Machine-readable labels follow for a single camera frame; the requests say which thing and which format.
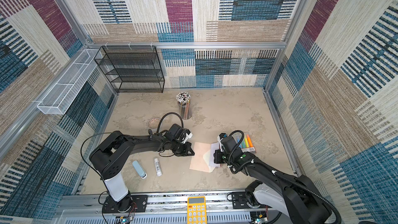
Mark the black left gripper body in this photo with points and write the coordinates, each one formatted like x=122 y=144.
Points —
x=180 y=149

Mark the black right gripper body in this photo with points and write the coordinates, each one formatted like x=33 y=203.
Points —
x=221 y=157

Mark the pink paper envelope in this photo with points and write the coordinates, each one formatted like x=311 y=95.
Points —
x=200 y=161

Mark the white glue stick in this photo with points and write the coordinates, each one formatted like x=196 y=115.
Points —
x=157 y=166

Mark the pink lined letter paper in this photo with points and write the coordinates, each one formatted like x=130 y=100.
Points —
x=213 y=148

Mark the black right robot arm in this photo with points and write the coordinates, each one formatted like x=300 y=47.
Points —
x=296 y=197

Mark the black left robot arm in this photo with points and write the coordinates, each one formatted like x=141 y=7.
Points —
x=110 y=156

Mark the highlighter marker pack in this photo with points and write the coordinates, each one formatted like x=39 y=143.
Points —
x=245 y=143

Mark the clear tape roll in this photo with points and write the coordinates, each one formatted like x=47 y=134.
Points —
x=153 y=123

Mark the pencil holder cup with pencils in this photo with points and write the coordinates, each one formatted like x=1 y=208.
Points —
x=184 y=103

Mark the yellow calculator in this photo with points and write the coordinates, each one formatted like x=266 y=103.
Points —
x=196 y=210

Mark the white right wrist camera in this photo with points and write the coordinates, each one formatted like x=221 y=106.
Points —
x=221 y=136

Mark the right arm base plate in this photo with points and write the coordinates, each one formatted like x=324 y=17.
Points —
x=243 y=200

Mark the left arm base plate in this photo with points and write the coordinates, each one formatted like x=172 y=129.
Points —
x=138 y=203

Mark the black wire mesh shelf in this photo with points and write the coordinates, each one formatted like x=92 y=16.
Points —
x=131 y=69

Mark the aluminium front rail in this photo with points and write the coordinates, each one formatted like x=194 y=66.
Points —
x=165 y=208

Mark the white wire mesh basket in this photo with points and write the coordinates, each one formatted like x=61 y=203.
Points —
x=59 y=99

